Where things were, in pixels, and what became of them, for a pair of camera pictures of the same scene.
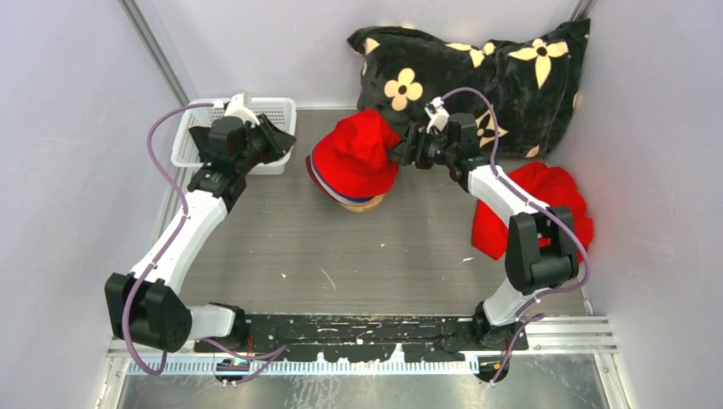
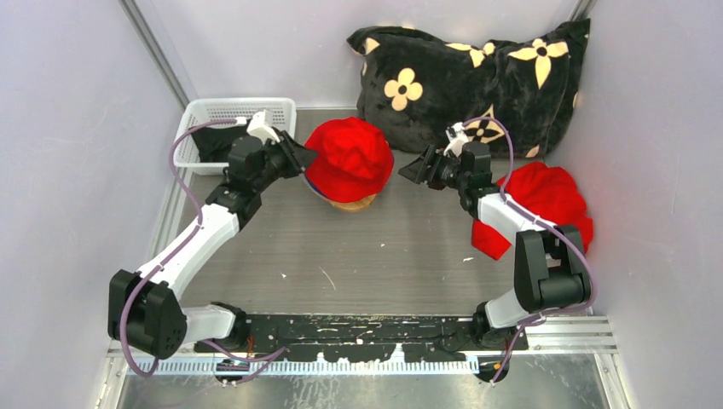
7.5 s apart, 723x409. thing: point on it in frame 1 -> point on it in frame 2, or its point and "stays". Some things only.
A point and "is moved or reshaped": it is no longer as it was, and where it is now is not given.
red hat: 355,156 is moved or reshaped
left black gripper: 278,141 -> 297,158
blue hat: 351,198 -> 326,196
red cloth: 540,184 stays
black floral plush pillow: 532,79 stays
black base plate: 369,338 stays
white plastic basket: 185,152 stays
